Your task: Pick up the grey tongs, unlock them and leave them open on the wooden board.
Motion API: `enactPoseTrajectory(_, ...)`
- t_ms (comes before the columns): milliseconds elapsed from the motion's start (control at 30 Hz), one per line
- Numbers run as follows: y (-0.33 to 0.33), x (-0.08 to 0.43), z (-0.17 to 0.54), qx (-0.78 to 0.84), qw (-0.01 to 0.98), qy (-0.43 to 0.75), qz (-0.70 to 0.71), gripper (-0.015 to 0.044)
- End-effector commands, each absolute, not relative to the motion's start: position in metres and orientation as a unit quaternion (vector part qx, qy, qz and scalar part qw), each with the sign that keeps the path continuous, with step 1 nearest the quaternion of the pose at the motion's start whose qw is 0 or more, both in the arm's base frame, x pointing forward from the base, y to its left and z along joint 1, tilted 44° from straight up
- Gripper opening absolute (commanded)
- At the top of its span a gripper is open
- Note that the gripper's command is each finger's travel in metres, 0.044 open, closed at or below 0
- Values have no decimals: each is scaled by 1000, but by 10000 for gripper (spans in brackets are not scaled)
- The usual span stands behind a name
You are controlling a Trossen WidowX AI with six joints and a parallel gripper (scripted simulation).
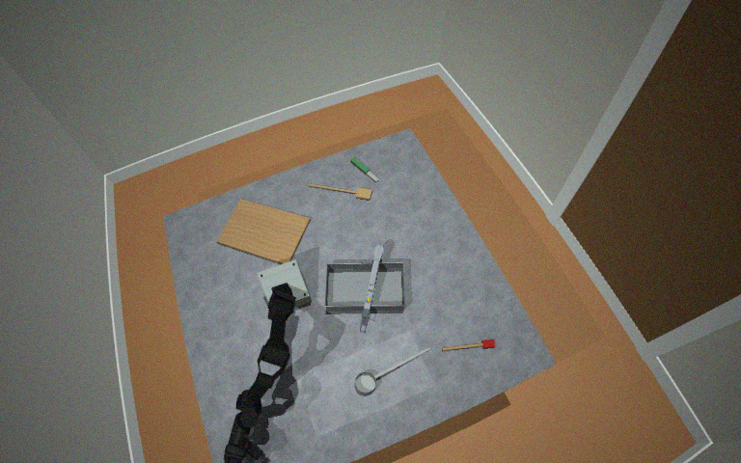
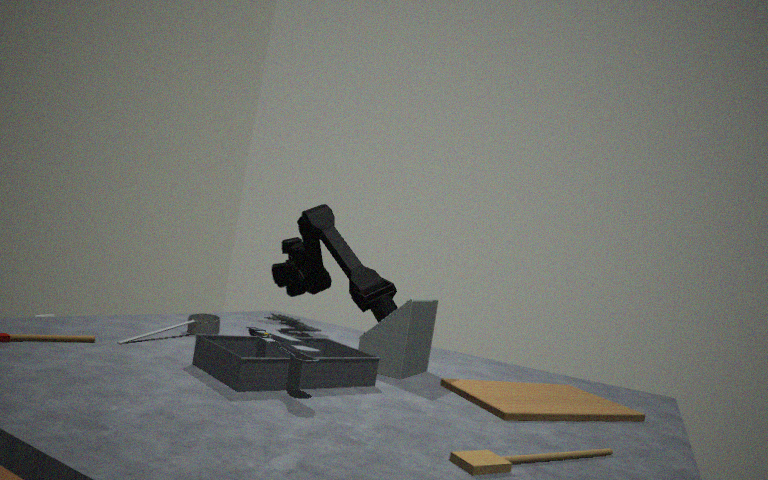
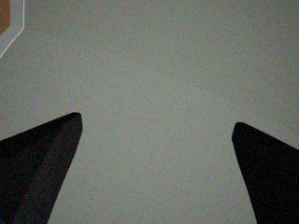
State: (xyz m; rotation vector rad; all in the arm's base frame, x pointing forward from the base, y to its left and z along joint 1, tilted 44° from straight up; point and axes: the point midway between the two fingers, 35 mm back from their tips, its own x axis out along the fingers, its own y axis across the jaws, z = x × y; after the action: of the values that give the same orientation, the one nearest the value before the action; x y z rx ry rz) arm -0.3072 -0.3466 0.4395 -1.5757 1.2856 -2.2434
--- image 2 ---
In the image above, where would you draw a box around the light wooden board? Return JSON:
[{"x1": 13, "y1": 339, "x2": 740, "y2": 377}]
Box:
[{"x1": 440, "y1": 379, "x2": 645, "y2": 422}]

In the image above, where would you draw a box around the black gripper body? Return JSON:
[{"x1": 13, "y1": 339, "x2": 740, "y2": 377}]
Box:
[{"x1": 281, "y1": 237, "x2": 306, "y2": 297}]

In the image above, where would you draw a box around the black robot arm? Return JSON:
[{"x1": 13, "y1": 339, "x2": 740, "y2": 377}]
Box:
[{"x1": 272, "y1": 204, "x2": 398, "y2": 323}]

